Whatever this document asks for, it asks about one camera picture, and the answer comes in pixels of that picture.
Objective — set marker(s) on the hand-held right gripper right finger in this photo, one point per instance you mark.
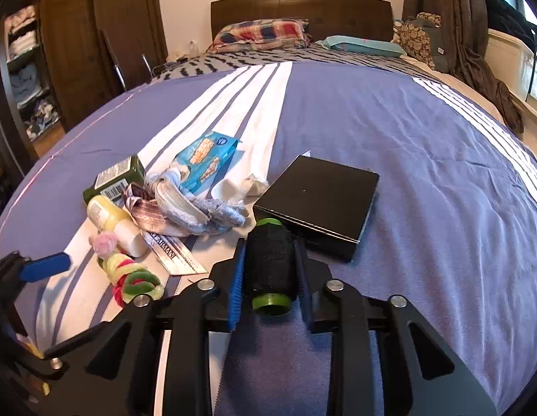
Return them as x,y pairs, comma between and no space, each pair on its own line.
302,281

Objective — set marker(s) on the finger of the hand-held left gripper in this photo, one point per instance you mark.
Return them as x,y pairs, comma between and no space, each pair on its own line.
43,364
47,265

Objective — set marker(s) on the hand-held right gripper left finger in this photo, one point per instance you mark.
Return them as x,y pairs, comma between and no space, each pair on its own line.
235,288

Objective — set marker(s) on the black thread spool green ends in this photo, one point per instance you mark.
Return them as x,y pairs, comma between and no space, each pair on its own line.
268,264

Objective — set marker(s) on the yellow bottle white cap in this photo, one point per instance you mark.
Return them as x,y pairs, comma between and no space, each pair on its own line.
110,221

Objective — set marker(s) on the silver printed ribbon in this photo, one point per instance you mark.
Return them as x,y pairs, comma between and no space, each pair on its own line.
155,221

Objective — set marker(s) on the green bottle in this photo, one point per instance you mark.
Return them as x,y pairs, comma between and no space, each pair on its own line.
116,175

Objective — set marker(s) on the yellow green scrunchie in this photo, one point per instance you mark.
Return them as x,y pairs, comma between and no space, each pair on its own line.
116,268

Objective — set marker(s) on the black flat box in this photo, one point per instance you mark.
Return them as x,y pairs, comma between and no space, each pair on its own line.
320,195

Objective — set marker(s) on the pink green scrunchie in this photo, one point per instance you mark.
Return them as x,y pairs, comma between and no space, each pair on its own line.
138,286

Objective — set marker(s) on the crumpled white tissue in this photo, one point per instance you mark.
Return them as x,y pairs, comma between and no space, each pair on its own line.
255,185

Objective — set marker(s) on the blue snack packet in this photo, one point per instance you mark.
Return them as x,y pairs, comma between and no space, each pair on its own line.
205,160

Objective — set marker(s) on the purple white striped blanket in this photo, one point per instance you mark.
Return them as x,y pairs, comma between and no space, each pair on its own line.
381,138

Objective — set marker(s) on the grey zigzag bed sheet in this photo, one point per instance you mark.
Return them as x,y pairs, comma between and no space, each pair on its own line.
294,55

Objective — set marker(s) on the teal pillow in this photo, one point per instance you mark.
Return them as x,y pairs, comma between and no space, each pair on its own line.
359,45

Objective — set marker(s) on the plaid pillow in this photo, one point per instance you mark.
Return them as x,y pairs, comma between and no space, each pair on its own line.
260,32

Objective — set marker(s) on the patterned brown bag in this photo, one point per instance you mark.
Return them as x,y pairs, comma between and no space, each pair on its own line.
420,39

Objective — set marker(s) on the dark wooden headboard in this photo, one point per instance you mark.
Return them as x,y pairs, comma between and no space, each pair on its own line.
303,6

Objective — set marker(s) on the white storage box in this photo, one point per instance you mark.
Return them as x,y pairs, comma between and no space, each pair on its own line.
511,56

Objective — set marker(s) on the brown curtain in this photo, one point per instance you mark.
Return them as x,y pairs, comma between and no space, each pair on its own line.
450,8

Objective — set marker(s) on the dark cloth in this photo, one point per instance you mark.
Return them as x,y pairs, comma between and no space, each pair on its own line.
507,13

